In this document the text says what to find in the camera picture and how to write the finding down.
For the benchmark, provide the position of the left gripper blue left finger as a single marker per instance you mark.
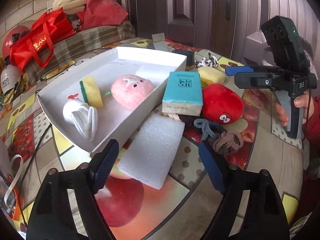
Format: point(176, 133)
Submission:
point(101, 165)

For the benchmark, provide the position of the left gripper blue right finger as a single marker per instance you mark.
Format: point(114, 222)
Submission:
point(211, 161)

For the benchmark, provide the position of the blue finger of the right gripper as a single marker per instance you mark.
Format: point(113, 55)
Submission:
point(234, 70)

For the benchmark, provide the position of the yellow round sponge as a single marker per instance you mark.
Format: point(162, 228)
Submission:
point(210, 75)

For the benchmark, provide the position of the red apple plush toy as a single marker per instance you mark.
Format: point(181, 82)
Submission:
point(221, 105)

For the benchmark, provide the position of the white foam block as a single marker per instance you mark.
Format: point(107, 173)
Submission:
point(152, 152)

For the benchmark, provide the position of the white towel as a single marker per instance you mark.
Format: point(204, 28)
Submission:
point(83, 116)

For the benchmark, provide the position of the teal tissue pack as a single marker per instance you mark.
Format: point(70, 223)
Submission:
point(183, 94)

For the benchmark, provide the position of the yellow green scrub sponge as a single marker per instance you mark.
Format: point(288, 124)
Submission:
point(90, 92)

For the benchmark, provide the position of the pink fluffy plush toy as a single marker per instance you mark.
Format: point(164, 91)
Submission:
point(131, 90)

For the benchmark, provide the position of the person right hand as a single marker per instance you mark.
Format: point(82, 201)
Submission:
point(302, 101)

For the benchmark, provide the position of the black cube box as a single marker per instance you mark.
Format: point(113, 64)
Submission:
point(190, 57)

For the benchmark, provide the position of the fruit pattern tablecloth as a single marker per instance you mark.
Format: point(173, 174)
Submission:
point(185, 204)

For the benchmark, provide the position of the white shallow cardboard box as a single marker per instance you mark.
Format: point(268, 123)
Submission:
point(114, 121)

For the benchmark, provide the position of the brown wooden door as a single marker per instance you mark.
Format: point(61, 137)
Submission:
point(207, 24)

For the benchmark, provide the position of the grey folded card stand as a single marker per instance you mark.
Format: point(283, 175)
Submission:
point(159, 42)

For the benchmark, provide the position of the plaid covered bench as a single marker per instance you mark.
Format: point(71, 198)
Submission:
point(80, 44)

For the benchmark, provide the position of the dull red fabric bag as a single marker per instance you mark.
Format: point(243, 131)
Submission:
point(100, 13)

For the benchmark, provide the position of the red glossy tote bag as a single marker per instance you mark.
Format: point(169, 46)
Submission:
point(38, 44)

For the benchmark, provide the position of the red helmet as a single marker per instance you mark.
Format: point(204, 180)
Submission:
point(13, 36)

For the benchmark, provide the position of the grey braided rope toy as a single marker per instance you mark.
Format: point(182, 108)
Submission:
point(221, 141)

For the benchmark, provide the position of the black camera module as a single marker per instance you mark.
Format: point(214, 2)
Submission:
point(283, 38)

